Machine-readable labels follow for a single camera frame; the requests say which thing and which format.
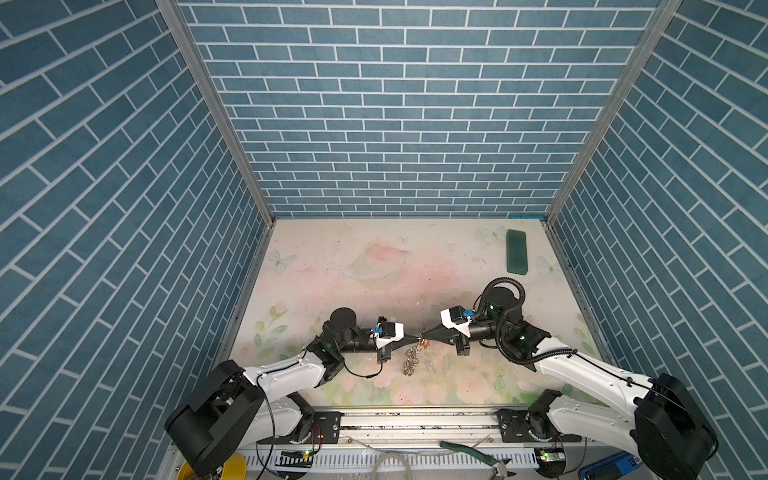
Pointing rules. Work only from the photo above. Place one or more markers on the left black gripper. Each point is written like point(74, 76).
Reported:
point(383, 357)

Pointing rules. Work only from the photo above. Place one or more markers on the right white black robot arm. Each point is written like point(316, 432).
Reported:
point(656, 419)

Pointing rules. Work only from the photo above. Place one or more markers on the yellow tape roll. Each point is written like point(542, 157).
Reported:
point(234, 468)

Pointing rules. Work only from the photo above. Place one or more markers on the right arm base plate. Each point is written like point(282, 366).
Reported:
point(520, 426)

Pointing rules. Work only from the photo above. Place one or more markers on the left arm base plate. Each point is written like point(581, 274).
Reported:
point(322, 427)

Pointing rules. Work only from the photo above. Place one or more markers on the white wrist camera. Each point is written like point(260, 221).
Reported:
point(457, 318)
point(386, 332)

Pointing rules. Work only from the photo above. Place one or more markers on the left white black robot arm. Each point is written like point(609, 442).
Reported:
point(234, 406)

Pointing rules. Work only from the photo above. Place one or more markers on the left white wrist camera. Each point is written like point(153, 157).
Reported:
point(386, 332)

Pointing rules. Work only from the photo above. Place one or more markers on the blue device box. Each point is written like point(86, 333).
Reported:
point(611, 468)

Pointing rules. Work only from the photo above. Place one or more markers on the green rectangular block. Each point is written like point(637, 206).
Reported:
point(516, 252)

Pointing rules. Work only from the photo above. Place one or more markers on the metal key organizer plate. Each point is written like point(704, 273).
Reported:
point(413, 356)

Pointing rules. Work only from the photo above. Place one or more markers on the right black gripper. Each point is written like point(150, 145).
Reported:
point(450, 336)

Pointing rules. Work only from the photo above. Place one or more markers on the clear plastic tube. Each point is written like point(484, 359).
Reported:
point(391, 459)

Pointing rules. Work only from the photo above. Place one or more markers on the aluminium front rail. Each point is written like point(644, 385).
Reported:
point(416, 432)

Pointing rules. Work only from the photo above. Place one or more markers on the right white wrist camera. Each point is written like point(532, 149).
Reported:
point(457, 318)

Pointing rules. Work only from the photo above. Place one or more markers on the green-handled pliers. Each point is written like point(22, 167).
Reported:
point(499, 467)

